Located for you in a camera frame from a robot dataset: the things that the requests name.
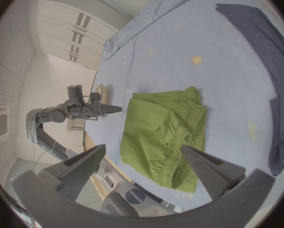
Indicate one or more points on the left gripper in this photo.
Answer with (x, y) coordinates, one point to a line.
(95, 109)

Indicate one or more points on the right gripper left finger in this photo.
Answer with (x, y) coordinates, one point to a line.
(84, 167)

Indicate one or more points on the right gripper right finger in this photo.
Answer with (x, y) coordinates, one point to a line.
(203, 170)

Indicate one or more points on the green shorts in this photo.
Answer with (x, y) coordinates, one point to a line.
(151, 127)

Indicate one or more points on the round woven basket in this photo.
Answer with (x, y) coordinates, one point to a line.
(101, 94)

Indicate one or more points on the dark blue garment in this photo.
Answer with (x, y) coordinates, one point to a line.
(263, 37)

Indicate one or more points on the white ceiling air conditioner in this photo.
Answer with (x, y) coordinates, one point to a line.
(5, 125)

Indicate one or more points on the white wardrobe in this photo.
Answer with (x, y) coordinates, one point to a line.
(56, 27)

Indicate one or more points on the pale blue quilt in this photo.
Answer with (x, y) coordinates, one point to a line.
(144, 18)

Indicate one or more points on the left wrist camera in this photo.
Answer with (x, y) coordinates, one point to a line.
(95, 97)

